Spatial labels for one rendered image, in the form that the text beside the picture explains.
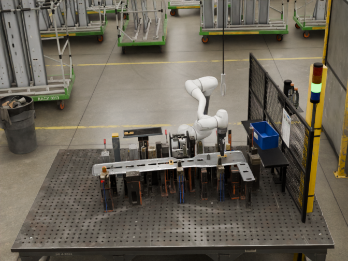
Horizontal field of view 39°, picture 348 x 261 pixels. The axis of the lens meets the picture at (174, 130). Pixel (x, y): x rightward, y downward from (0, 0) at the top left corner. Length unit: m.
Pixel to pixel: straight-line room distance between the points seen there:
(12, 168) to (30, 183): 0.51
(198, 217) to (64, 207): 1.21
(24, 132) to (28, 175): 0.67
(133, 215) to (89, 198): 0.51
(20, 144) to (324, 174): 3.97
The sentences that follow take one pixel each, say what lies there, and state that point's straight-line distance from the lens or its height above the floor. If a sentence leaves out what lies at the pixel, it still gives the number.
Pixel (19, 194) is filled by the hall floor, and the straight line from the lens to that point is 6.19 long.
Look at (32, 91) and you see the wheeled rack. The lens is 8.33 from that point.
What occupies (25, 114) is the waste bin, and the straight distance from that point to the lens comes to 6.77.
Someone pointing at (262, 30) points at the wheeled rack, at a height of 0.28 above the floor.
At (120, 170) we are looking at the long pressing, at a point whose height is 1.00.
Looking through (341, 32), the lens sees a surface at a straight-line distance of 6.13.
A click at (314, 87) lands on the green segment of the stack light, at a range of 3.66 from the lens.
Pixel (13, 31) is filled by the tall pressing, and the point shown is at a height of 1.23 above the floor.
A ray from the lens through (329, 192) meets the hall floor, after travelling 5.94.
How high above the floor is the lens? 3.28
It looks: 27 degrees down
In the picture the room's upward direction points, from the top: 3 degrees counter-clockwise
